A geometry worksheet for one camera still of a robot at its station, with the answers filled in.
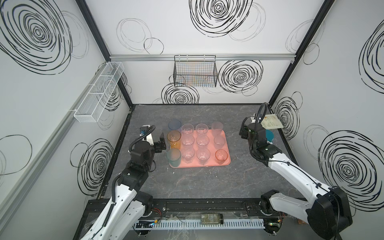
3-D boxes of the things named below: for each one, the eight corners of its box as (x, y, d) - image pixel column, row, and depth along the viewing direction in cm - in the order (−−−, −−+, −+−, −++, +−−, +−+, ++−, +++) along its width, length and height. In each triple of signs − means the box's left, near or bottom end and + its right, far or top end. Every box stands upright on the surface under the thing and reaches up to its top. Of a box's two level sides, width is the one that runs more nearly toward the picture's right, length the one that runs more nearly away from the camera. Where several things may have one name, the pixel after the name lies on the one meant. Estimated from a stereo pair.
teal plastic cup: (168, 167, 89) (165, 161, 81) (169, 155, 94) (167, 147, 86) (180, 167, 89) (179, 161, 81) (181, 155, 94) (180, 147, 86)
